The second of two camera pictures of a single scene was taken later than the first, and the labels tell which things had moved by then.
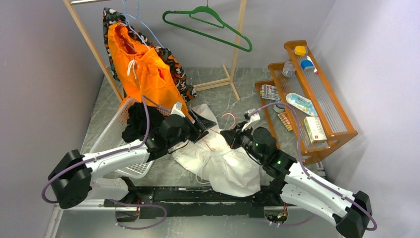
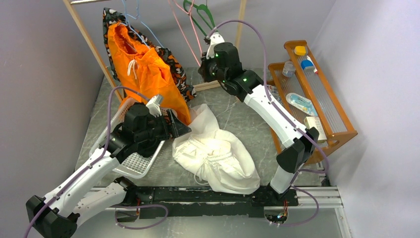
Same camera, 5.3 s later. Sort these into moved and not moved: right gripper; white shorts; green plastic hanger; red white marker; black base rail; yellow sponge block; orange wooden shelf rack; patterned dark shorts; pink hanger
Moved: pink hanger; green plastic hanger; right gripper
Not moved: white shorts; red white marker; patterned dark shorts; black base rail; orange wooden shelf rack; yellow sponge block
